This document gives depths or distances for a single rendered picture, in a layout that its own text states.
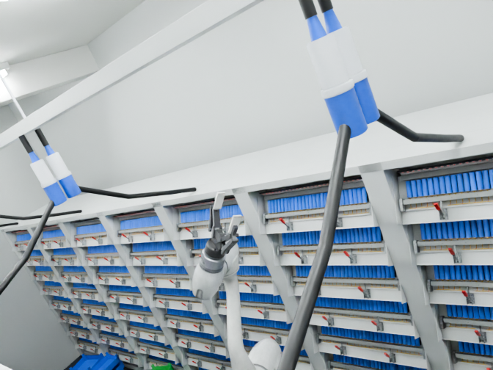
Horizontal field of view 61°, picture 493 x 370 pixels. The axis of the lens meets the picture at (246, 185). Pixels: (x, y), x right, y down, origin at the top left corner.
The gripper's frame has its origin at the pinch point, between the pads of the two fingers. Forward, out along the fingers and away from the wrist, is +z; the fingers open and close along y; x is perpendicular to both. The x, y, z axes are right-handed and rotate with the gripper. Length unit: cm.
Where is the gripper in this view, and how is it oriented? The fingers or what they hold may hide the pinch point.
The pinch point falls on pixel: (228, 206)
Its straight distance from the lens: 140.2
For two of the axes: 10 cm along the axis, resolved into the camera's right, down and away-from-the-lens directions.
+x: 8.7, -0.1, 5.0
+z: 2.6, -8.4, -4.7
